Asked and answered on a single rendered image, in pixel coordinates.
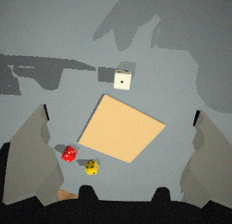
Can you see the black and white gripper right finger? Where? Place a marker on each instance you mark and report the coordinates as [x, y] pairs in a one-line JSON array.
[[207, 179]]

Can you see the white die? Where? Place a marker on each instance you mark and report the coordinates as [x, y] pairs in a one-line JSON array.
[[122, 79]]

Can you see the tan flat mat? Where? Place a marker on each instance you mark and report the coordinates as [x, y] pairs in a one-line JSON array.
[[119, 130]]

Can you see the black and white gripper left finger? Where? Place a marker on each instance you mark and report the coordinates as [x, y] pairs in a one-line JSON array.
[[30, 174]]

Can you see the red die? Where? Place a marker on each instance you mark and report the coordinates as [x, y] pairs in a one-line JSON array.
[[69, 154]]

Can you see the yellow die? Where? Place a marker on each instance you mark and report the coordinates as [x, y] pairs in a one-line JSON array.
[[91, 167]]

